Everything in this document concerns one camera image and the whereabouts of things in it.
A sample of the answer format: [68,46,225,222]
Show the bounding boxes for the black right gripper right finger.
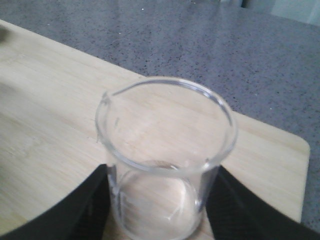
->
[205,166,320,240]

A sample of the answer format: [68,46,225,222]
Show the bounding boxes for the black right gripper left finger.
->
[0,164,110,240]

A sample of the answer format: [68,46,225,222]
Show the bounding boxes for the light wooden cutting board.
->
[0,21,310,240]

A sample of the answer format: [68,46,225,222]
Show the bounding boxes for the clear glass beaker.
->
[95,76,238,240]

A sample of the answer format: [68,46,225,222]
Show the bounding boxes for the grey curtain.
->
[241,0,320,26]

